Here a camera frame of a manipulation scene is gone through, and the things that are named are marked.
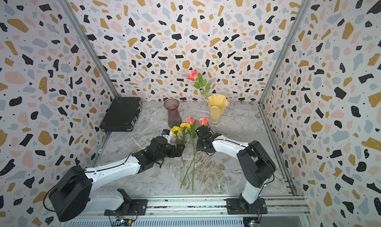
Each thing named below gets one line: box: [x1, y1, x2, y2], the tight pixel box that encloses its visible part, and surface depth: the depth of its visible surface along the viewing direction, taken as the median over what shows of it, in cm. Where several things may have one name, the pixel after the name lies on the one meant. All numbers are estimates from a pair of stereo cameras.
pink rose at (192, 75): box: [186, 68, 198, 81], surface depth 85 cm
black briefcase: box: [99, 96, 142, 132], surface depth 110 cm
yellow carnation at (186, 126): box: [180, 122, 191, 133], surface depth 105 cm
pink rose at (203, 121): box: [197, 117, 210, 126], surface depth 108 cm
